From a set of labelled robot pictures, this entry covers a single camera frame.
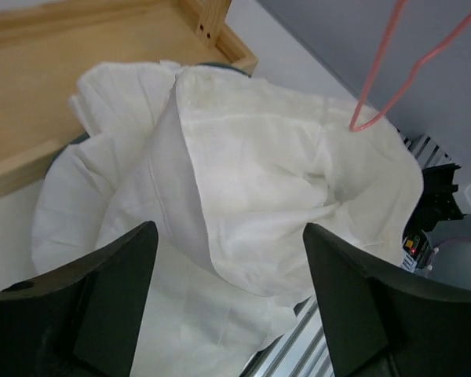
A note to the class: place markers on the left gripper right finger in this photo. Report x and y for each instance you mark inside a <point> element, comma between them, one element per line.
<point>380,320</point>

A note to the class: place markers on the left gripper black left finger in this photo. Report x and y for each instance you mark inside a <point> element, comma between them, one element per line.
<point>83,318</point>

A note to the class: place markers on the white pleated blouse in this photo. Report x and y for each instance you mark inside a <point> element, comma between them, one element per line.
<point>134,167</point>

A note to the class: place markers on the pink hanger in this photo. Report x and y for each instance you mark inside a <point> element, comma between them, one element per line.
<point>427,42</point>

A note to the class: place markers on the cream white garment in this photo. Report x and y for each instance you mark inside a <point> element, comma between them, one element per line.
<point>268,160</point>

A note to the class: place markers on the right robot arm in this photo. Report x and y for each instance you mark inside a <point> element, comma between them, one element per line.
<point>442,199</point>

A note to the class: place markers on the wooden clothes rack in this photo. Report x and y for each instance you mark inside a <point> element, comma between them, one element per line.
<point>44,49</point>

